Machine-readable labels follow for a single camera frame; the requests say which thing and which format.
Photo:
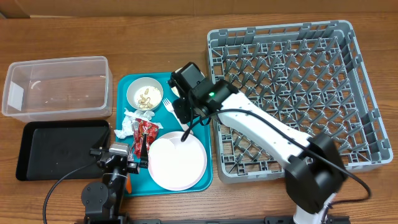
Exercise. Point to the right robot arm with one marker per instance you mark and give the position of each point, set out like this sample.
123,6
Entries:
314,171

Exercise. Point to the clear plastic bin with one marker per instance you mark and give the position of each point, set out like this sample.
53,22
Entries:
58,89

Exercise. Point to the grey dishwasher rack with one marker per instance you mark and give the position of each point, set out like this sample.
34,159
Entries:
311,76

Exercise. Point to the pink round plate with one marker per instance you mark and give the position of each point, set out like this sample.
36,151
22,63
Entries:
174,164

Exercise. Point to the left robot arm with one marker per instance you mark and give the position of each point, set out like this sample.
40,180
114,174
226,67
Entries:
103,200

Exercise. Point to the white plastic fork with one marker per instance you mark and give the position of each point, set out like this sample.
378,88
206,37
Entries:
170,109

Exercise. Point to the grey bowl with food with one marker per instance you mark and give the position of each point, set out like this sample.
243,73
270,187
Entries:
145,94

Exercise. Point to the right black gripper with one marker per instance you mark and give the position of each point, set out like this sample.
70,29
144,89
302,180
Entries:
181,113

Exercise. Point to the white napkin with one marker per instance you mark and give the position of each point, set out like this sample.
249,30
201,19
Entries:
129,119

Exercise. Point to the orange carrot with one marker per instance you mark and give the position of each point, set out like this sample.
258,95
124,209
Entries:
128,184

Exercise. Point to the black plastic tray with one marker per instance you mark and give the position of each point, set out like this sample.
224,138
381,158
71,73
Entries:
51,149

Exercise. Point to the red snack wrapper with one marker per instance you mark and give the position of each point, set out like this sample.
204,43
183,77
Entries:
146,133

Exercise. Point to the white bowl with peanuts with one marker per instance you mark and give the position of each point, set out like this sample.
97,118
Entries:
174,89

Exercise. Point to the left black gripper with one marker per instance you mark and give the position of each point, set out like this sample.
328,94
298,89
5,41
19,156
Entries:
134,167

